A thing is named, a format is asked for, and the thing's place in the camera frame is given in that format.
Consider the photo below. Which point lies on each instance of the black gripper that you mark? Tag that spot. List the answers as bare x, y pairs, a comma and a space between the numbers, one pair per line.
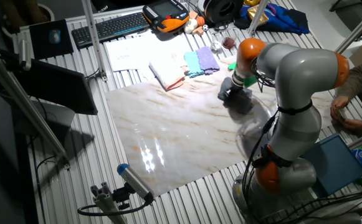
234, 90

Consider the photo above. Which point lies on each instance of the grey cloth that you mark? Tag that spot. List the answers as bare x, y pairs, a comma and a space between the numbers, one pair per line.
241, 104

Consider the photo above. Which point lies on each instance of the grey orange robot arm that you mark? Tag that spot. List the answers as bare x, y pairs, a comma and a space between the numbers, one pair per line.
299, 93

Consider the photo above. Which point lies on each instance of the person's right forearm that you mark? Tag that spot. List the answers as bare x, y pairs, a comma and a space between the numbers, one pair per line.
361, 79

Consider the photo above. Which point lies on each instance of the purple cloth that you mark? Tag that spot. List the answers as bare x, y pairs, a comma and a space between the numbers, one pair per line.
207, 59

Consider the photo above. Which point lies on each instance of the teal cloth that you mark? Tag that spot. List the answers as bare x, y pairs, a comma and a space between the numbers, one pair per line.
193, 64

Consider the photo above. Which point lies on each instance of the white patterned cloth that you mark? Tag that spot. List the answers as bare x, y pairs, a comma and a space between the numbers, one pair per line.
179, 59

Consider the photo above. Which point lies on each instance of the white pink folded cloth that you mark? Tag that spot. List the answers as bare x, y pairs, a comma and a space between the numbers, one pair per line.
167, 73

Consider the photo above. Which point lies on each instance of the blue cloth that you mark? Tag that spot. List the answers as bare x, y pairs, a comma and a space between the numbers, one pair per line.
283, 20

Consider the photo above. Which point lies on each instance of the person's right hand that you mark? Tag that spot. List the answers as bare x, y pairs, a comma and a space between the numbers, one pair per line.
338, 102

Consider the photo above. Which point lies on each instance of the person's left hand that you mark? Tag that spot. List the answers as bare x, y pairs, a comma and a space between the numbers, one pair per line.
352, 124

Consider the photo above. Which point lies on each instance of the clear drinking glass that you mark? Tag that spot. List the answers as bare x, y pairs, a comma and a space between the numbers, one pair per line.
217, 46

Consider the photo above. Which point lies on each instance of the glass with red liquid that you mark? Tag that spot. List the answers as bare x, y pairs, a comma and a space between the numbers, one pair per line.
229, 42

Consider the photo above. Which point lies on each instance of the marble pattern board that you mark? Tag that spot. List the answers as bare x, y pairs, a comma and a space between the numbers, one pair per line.
168, 124

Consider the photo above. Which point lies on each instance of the miniature soccer ball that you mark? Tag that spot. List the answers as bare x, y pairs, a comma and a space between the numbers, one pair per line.
205, 28

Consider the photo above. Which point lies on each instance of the wooden block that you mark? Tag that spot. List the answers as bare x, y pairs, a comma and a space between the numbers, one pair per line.
198, 31

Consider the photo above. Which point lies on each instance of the white toy figure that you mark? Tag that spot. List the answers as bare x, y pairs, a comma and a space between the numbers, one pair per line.
190, 26

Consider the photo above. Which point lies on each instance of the small orange ball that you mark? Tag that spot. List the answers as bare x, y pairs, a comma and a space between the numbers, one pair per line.
200, 21

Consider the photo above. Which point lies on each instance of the gold wrapped object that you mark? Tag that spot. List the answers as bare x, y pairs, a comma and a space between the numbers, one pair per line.
258, 15

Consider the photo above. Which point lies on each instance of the black filament spool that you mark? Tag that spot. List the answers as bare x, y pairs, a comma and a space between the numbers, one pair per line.
222, 11

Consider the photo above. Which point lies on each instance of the tan block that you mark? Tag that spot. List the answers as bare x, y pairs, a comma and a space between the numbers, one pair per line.
193, 15

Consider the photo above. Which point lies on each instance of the yellow round object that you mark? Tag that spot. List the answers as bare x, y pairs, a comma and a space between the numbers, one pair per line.
252, 2

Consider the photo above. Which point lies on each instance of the orange black teach pendant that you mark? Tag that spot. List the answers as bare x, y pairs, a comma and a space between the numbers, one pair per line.
166, 15

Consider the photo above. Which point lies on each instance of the white paper sheet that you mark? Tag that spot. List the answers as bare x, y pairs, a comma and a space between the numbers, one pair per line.
127, 51

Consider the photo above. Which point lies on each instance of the blue box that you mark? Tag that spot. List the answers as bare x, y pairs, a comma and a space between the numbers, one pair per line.
333, 165

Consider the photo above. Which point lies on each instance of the black keyboard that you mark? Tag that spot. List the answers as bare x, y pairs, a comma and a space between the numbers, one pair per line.
112, 28

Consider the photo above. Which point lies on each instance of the short aluminium profile stub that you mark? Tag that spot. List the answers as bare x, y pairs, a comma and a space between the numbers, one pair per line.
107, 205

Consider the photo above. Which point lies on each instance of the black monitor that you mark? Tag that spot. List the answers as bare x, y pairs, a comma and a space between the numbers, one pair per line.
59, 87

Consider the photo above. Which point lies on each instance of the grey monitor base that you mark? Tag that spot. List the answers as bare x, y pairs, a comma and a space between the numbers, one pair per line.
56, 119

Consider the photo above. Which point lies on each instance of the grey computer mouse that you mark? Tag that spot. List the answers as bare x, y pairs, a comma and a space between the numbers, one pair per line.
55, 36

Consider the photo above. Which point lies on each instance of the black mouse pad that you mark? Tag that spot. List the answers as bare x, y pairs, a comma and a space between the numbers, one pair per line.
42, 46

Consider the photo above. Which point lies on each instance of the slanted aluminium beam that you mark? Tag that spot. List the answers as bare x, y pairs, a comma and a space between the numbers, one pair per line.
28, 105

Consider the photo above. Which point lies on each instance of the white rimmed bin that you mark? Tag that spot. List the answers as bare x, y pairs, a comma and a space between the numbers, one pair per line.
45, 7

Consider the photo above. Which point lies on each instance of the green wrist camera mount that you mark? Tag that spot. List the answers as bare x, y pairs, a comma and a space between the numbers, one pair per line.
250, 81

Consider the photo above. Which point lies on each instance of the silver camera with blue end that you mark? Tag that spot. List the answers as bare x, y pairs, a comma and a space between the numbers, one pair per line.
135, 182

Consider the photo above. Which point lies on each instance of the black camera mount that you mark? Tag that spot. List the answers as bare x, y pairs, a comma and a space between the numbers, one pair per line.
122, 195

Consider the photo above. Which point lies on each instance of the upright aluminium post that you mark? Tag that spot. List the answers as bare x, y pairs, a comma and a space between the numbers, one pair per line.
93, 34

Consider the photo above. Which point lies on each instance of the silver bar camera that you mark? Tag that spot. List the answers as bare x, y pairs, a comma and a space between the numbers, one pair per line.
24, 54

